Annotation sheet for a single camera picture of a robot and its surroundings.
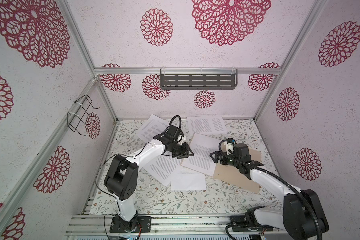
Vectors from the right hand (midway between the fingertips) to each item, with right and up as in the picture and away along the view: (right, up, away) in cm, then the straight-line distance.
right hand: (216, 153), depth 87 cm
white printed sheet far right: (0, +19, +31) cm, 36 cm away
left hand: (-15, -2, -2) cm, 15 cm away
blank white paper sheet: (-17, -16, +3) cm, 24 cm away
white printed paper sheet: (-6, +3, +16) cm, 17 cm away
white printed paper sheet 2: (-41, +17, +30) cm, 53 cm away
